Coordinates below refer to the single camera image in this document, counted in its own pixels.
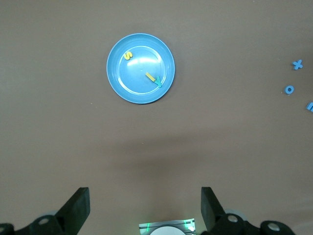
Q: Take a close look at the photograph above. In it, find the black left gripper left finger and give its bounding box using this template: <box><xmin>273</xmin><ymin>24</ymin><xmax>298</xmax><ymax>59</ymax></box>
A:
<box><xmin>0</xmin><ymin>187</ymin><xmax>91</xmax><ymax>235</ymax></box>

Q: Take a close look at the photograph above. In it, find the brown table cover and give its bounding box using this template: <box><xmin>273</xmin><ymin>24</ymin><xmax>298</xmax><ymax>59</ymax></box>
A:
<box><xmin>0</xmin><ymin>0</ymin><xmax>313</xmax><ymax>235</ymax></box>

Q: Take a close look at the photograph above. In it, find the blue plate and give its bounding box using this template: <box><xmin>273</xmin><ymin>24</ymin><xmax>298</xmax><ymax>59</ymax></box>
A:
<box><xmin>106</xmin><ymin>33</ymin><xmax>176</xmax><ymax>105</ymax></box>

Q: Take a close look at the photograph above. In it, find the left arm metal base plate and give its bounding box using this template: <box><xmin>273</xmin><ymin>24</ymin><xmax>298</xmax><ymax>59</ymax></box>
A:
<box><xmin>138</xmin><ymin>217</ymin><xmax>197</xmax><ymax>235</ymax></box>

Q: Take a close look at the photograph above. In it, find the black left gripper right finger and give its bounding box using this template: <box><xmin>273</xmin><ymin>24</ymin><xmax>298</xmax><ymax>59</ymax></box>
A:
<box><xmin>200</xmin><ymin>187</ymin><xmax>294</xmax><ymax>235</ymax></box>

